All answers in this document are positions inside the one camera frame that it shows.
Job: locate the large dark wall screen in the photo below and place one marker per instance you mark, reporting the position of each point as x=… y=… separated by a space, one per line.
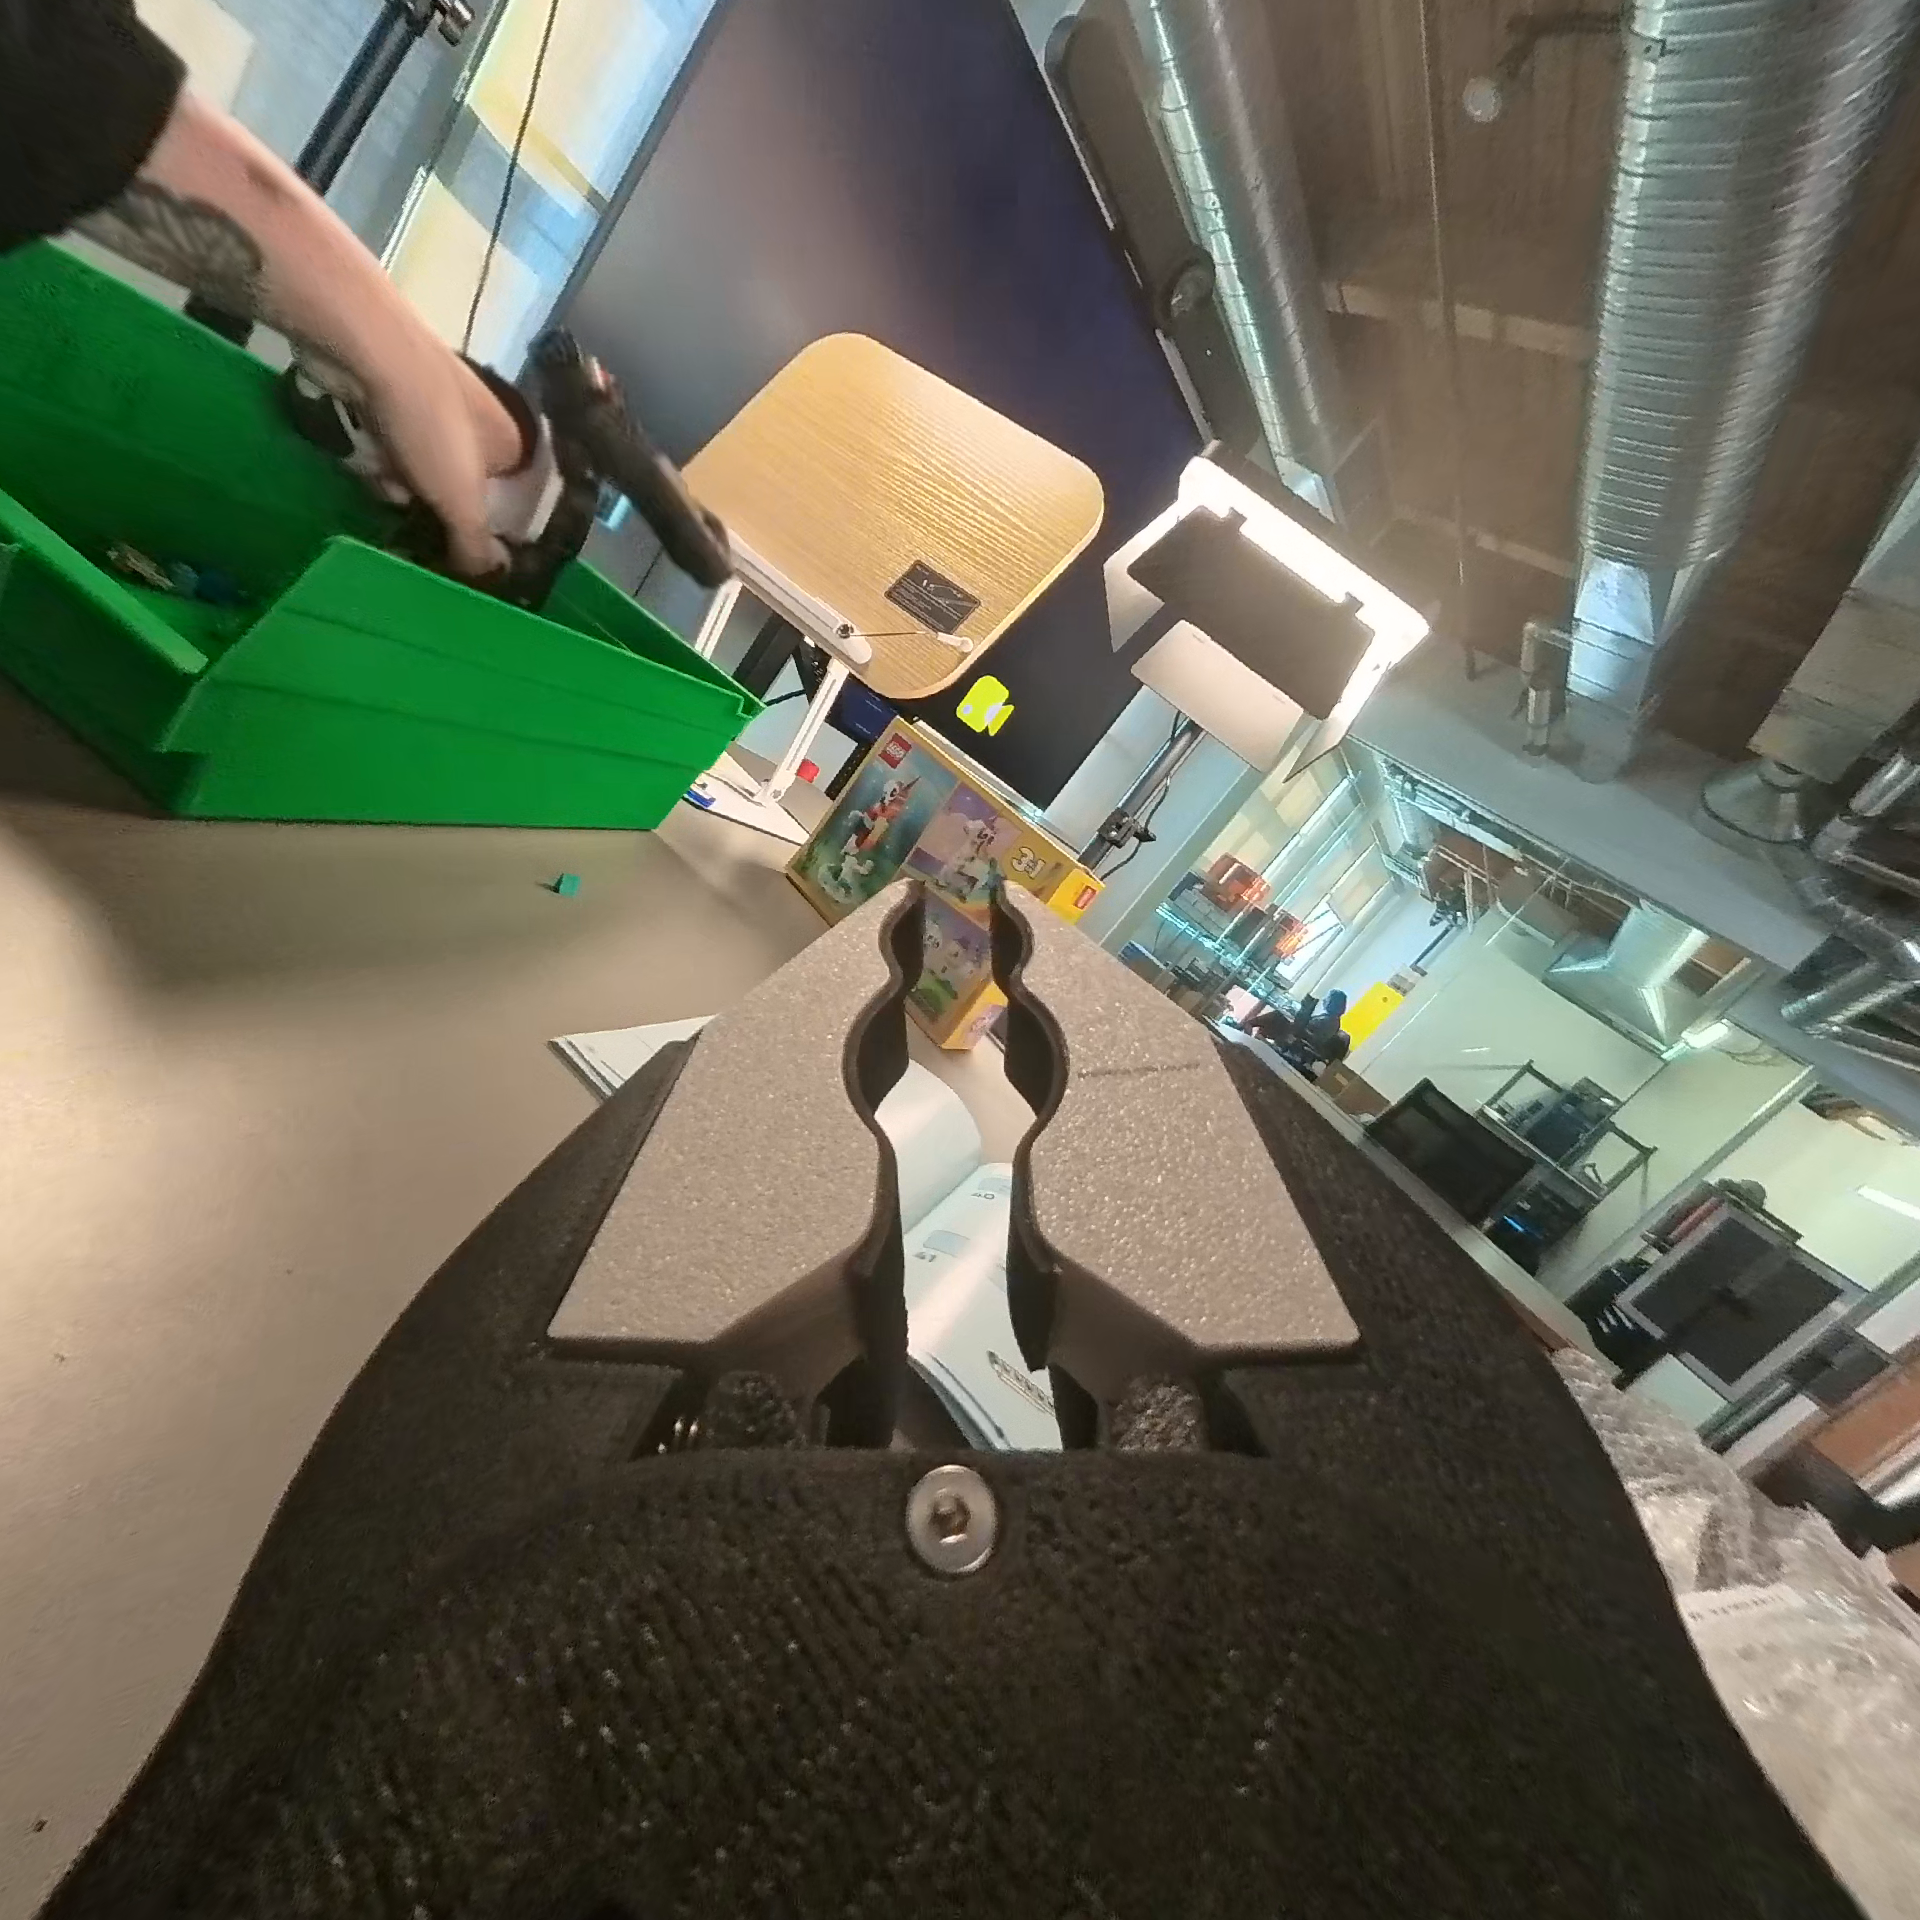
x=841 y=178

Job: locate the silver ventilation duct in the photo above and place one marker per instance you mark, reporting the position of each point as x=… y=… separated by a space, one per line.
x=1235 y=178
x=1723 y=300

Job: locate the person's left hand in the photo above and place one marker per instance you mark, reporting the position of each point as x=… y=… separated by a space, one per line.
x=451 y=419

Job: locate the person's left forearm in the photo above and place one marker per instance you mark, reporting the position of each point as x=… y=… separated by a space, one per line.
x=257 y=257

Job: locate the lit panel light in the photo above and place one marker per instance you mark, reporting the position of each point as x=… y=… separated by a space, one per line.
x=1235 y=677

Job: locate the lego set box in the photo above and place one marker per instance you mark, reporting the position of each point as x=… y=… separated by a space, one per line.
x=901 y=841

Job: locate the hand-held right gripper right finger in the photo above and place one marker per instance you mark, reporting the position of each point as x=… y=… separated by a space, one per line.
x=1185 y=1201

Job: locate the dark glass-front cabinet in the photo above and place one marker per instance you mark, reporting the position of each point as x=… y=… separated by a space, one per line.
x=1739 y=1297

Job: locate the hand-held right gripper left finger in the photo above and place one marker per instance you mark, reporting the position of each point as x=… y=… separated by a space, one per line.
x=723 y=1201

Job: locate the black tripod stand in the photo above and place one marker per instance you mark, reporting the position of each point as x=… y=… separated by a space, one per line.
x=376 y=72

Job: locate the black light stand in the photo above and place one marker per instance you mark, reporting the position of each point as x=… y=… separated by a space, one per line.
x=1158 y=794

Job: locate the yellow board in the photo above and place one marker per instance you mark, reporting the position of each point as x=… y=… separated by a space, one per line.
x=1373 y=1025

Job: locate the large glass window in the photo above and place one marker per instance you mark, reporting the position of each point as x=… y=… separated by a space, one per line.
x=523 y=120

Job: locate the open instruction booklet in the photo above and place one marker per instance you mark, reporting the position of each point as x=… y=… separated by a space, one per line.
x=961 y=1275

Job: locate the clear plastic bag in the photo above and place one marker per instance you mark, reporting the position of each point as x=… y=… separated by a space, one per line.
x=1767 y=1620

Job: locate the wooden book stand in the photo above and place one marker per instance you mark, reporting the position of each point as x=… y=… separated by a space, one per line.
x=886 y=496

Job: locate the green plastic bin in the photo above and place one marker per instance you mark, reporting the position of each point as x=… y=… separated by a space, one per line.
x=421 y=706

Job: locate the black video bar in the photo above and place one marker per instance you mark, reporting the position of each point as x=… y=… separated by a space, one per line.
x=1158 y=164

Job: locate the loose lego pieces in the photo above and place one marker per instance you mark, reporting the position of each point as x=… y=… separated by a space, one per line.
x=167 y=566

